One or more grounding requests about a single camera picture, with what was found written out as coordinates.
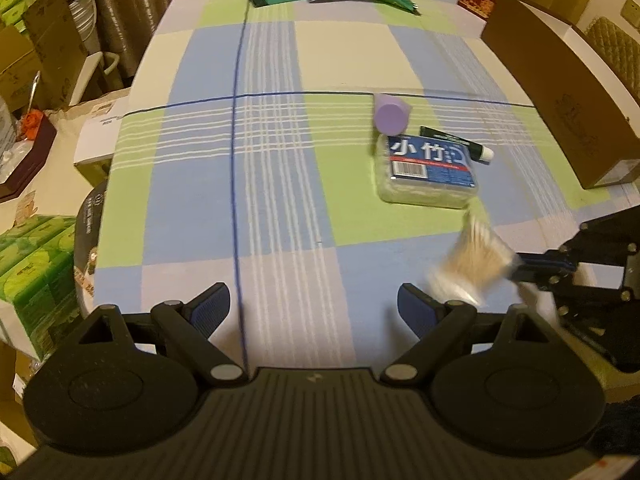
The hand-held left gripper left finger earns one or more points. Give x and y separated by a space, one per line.
210 305

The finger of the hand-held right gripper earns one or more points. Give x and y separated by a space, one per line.
545 259
540 274

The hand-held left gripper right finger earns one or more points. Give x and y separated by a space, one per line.
417 307

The clear bag of toothpicks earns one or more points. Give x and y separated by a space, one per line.
475 260

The round black tin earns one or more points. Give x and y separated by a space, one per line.
87 240

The plaid tablecloth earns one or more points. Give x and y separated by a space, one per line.
280 185

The clear box with blue label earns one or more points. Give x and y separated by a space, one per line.
425 160

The small black tube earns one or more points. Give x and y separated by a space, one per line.
450 142

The stack of green tissue packs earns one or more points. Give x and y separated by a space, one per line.
35 270

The purple plastic case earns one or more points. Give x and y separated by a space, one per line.
391 112

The flat white box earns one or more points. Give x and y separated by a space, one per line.
97 135

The quilted beige chair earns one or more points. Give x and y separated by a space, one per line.
615 55

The dark red tray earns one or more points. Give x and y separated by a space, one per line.
25 165

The small orange item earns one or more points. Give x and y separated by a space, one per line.
31 122

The brown printed cardboard box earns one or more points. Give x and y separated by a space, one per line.
52 45

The silver striped bag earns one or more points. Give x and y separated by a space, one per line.
82 10

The green carton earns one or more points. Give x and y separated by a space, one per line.
20 2

